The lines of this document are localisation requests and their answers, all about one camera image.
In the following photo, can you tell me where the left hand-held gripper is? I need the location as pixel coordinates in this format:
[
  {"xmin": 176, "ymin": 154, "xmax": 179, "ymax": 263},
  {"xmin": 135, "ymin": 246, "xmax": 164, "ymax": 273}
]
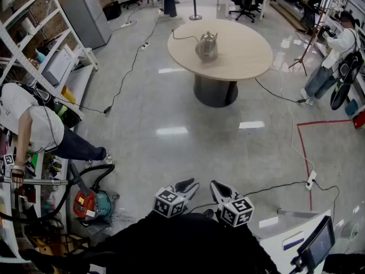
[{"xmin": 153, "ymin": 178, "xmax": 201, "ymax": 219}]

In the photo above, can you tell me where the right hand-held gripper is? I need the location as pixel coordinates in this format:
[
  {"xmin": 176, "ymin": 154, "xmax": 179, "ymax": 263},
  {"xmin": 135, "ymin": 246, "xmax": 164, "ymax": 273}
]
[{"xmin": 210, "ymin": 180, "xmax": 254, "ymax": 228}]

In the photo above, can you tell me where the steel electric kettle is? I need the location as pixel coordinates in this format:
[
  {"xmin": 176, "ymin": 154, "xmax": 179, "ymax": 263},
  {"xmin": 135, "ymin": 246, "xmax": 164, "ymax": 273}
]
[{"xmin": 194, "ymin": 30, "xmax": 219, "ymax": 59}]

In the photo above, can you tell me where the person's black clothing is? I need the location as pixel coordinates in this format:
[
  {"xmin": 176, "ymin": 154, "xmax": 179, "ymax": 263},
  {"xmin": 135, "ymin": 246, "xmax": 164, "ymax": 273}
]
[{"xmin": 19, "ymin": 209, "xmax": 282, "ymax": 274}]

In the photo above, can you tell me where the white curved counter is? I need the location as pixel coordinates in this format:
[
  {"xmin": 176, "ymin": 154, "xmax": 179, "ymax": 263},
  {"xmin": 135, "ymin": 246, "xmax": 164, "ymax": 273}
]
[
  {"xmin": 258, "ymin": 208, "xmax": 333, "ymax": 274},
  {"xmin": 61, "ymin": 64, "xmax": 95, "ymax": 119}
]

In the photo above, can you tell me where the red floor tape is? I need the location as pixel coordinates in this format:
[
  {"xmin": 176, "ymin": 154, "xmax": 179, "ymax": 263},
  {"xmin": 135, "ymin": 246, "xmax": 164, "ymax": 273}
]
[{"xmin": 296, "ymin": 119, "xmax": 353, "ymax": 211}]

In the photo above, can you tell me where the red teal vacuum cleaner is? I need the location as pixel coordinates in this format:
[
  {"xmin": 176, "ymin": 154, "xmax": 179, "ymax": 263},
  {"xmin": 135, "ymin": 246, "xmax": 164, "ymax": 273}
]
[{"xmin": 0, "ymin": 163, "xmax": 116, "ymax": 225}]

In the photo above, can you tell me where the black tablet monitor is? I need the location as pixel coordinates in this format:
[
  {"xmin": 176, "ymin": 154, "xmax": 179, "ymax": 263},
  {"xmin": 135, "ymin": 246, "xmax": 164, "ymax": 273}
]
[{"xmin": 290, "ymin": 215, "xmax": 336, "ymax": 273}]

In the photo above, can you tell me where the black pouch with green trim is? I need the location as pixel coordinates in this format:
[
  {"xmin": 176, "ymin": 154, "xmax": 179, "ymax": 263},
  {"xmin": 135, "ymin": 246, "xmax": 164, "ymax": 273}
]
[
  {"xmin": 330, "ymin": 51, "xmax": 364, "ymax": 111},
  {"xmin": 54, "ymin": 101, "xmax": 82, "ymax": 128}
]

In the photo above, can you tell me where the metal vacuum wand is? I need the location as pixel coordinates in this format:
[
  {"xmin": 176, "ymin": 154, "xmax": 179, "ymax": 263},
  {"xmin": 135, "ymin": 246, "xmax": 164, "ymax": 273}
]
[{"xmin": 0, "ymin": 163, "xmax": 91, "ymax": 196}]

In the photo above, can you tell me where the yellow container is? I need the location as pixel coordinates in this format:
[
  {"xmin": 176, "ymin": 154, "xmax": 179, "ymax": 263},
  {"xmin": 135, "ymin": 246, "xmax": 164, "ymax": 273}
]
[{"xmin": 60, "ymin": 86, "xmax": 77, "ymax": 104}]

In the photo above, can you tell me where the teal bin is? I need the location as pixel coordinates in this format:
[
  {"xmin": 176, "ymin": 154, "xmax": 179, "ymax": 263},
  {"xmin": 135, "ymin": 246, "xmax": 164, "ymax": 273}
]
[{"xmin": 344, "ymin": 98, "xmax": 359, "ymax": 116}]

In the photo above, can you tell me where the red box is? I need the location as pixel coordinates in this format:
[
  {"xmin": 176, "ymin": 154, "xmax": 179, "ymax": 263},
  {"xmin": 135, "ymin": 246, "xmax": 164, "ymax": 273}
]
[{"xmin": 352, "ymin": 111, "xmax": 365, "ymax": 130}]

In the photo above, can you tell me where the wooden coat stand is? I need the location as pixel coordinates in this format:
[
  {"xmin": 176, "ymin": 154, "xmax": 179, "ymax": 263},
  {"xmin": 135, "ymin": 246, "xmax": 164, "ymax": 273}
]
[{"xmin": 288, "ymin": 6, "xmax": 329, "ymax": 76}]

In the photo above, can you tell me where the black pole stand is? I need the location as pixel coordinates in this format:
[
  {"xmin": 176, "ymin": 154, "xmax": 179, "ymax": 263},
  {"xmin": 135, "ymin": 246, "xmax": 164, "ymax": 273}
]
[{"xmin": 189, "ymin": 0, "xmax": 203, "ymax": 21}]

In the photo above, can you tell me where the black grey padded gear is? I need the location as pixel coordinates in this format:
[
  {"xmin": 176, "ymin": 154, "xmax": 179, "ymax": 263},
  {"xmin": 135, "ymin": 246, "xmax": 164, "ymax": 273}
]
[{"xmin": 34, "ymin": 86, "xmax": 54, "ymax": 106}]

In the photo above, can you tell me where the white display shelving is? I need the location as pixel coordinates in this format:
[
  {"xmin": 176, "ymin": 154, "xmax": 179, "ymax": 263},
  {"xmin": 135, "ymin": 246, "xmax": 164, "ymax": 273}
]
[{"xmin": 313, "ymin": 0, "xmax": 365, "ymax": 119}]

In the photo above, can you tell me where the white box appliance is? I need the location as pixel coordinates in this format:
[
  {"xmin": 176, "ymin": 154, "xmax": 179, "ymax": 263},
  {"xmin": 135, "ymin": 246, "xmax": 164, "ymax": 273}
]
[{"xmin": 41, "ymin": 44, "xmax": 75, "ymax": 87}]

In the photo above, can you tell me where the wooden step platform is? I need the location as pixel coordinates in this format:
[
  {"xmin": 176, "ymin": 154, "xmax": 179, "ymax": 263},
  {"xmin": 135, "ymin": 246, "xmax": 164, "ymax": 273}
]
[{"xmin": 269, "ymin": 0, "xmax": 309, "ymax": 33}]

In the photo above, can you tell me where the black bag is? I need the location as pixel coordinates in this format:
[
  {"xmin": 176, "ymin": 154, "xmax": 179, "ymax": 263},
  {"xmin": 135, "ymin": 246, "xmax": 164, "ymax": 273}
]
[{"xmin": 102, "ymin": 0, "xmax": 123, "ymax": 22}]

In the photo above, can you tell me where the silver refrigerator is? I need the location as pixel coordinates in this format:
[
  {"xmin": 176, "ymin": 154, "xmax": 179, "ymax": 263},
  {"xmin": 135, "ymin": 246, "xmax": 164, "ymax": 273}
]
[{"xmin": 63, "ymin": 0, "xmax": 112, "ymax": 50}]

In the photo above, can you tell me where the white shelf rack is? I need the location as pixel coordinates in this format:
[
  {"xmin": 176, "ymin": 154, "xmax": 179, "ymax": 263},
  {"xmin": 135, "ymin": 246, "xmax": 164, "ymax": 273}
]
[{"xmin": 0, "ymin": 0, "xmax": 99, "ymax": 119}]

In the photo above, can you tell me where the white lamp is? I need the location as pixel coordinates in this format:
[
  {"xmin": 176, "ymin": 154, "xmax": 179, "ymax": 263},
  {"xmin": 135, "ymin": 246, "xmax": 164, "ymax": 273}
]
[{"xmin": 1, "ymin": 0, "xmax": 18, "ymax": 13}]

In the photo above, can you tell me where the thin black cable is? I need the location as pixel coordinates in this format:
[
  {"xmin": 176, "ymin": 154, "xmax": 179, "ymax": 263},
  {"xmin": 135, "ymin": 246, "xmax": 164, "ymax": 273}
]
[
  {"xmin": 188, "ymin": 180, "xmax": 309, "ymax": 213},
  {"xmin": 313, "ymin": 180, "xmax": 340, "ymax": 225}
]

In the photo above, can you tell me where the white floor cable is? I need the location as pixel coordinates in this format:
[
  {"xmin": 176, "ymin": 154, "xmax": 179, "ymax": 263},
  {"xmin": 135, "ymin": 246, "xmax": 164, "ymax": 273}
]
[{"xmin": 278, "ymin": 70, "xmax": 316, "ymax": 172}]

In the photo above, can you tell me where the dark table pedestal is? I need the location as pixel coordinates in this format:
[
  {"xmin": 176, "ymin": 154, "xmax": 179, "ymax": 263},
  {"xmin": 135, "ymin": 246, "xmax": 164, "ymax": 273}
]
[{"xmin": 193, "ymin": 74, "xmax": 239, "ymax": 108}]

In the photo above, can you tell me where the black floor cable with adapter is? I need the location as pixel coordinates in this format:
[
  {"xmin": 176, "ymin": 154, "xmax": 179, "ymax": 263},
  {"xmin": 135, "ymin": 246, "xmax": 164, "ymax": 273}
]
[
  {"xmin": 103, "ymin": 10, "xmax": 162, "ymax": 114},
  {"xmin": 254, "ymin": 77, "xmax": 307, "ymax": 104}
]

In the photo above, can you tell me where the black power cable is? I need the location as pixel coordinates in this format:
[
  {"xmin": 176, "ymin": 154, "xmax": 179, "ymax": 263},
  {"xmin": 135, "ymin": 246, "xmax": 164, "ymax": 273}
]
[{"xmin": 172, "ymin": 29, "xmax": 199, "ymax": 43}]

